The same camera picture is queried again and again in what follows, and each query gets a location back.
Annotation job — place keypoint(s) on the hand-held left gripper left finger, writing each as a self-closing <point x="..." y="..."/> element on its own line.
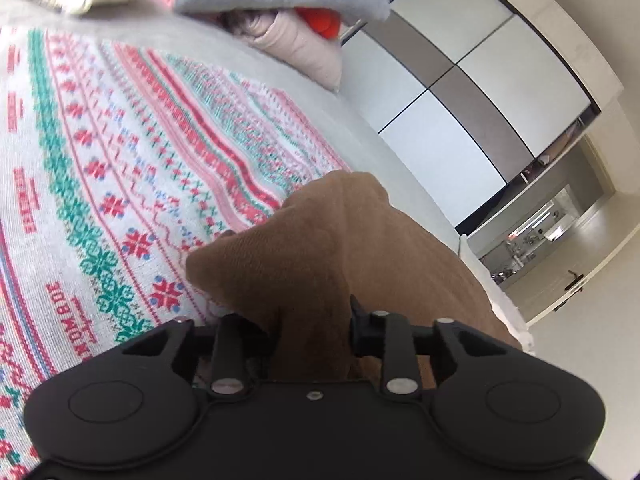
<point x="230" y="342"/>

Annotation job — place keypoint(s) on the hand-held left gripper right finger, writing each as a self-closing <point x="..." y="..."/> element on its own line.
<point x="361" y="332"/>

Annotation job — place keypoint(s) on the brown cloth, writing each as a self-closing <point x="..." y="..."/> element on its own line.
<point x="320" y="250"/>

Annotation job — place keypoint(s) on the open closet shelves with clothes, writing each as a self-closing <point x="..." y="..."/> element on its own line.
<point x="555" y="152"/>

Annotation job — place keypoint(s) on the bed with grey sheet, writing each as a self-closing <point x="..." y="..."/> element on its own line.
<point x="365" y="130"/>

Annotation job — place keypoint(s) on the pink green patterned knit blanket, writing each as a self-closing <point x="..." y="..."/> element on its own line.
<point x="100" y="160"/>

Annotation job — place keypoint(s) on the cream room door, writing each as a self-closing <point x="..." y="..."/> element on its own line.
<point x="575" y="255"/>

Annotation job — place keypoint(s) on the white grey sliding-door wardrobe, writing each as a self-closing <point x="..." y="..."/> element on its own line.
<point x="475" y="85"/>

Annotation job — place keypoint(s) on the pale pink pillow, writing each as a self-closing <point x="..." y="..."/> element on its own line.
<point x="310" y="55"/>

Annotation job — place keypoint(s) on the orange plush toy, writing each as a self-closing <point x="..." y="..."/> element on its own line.
<point x="320" y="22"/>

